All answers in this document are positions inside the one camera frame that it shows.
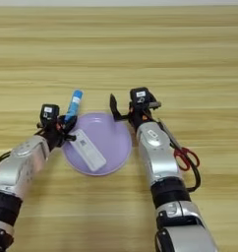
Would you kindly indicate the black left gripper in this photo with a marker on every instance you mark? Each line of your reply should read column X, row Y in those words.
column 52, row 134

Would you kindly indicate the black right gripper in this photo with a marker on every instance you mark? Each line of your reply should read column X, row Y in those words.
column 140, row 115

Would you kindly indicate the blue glue stick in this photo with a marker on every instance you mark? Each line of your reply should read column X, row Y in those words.
column 74, row 103

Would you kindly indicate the white rectangular device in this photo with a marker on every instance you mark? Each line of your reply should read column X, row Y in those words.
column 88, row 151

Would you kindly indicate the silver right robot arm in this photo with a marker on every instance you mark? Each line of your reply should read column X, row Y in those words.
column 157, row 154

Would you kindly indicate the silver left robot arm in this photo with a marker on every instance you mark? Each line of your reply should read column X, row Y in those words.
column 19, row 167

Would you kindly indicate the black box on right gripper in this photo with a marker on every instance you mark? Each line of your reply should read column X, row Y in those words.
column 139, row 95

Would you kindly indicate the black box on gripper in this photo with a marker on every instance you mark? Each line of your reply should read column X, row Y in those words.
column 139, row 95
column 49, row 113

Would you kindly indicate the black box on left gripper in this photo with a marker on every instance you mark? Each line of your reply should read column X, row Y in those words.
column 49, row 113

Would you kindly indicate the purple round plate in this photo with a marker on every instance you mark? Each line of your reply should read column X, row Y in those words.
column 114, row 141

